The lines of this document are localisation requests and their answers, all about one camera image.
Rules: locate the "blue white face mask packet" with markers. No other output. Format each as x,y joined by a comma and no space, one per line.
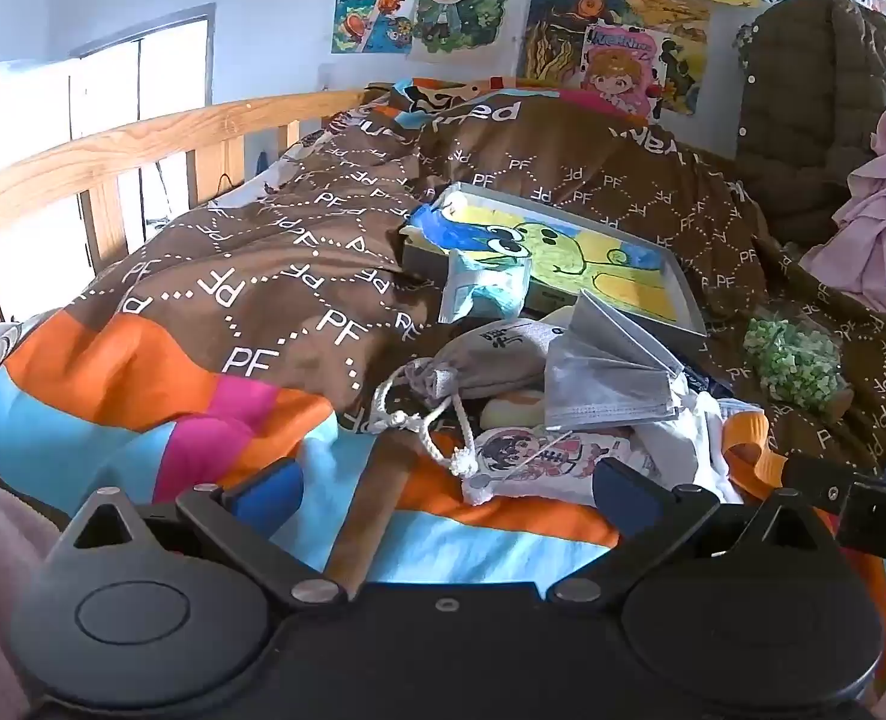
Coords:
480,285

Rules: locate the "green pompom bundle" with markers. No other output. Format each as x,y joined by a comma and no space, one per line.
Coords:
791,360

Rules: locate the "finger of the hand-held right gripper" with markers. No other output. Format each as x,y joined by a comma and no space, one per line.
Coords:
817,484

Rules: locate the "brown orange blue printed blanket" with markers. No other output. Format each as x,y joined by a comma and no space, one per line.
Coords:
263,255

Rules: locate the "blond boy wall poster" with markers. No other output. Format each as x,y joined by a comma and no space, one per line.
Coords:
458,0

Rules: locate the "swirling night sky wall poster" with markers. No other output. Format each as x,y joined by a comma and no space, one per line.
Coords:
563,22

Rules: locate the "olive quilted puffer jacket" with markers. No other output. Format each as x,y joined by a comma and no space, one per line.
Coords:
810,90

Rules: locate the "yellow field wall poster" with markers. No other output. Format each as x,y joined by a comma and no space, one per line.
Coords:
675,15

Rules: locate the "wooden bed rail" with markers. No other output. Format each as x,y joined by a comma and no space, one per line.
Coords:
113,142

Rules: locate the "grey face mask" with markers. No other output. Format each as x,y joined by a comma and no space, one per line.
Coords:
600,382

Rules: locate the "bright window with grey frame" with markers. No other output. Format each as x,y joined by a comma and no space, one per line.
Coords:
173,60

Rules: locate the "pink garment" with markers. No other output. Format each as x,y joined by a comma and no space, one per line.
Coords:
885,217

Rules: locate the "grey box with colourful drawing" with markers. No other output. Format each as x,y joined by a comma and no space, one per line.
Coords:
600,270

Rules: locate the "orange dress girl wall poster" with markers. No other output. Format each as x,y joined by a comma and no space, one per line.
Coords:
371,0

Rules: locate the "pink orange-haired character wall poster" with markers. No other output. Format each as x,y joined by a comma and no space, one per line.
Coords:
619,75

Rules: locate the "white cloth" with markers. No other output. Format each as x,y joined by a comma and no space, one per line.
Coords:
683,435

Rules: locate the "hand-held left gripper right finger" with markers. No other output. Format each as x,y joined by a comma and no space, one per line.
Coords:
623,487

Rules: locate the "white cartoon print pouch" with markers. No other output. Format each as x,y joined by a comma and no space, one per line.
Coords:
540,457

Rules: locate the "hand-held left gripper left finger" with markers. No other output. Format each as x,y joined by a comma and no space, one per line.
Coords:
266,491

